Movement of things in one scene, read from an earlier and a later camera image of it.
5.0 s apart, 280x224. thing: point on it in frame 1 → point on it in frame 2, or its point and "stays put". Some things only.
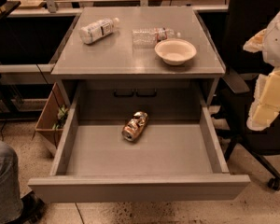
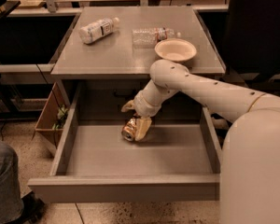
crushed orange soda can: x=134 y=126 stays put
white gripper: x=279 y=44 → x=143 y=105
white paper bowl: x=175 y=51 stays put
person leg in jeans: x=6 y=198 stays put
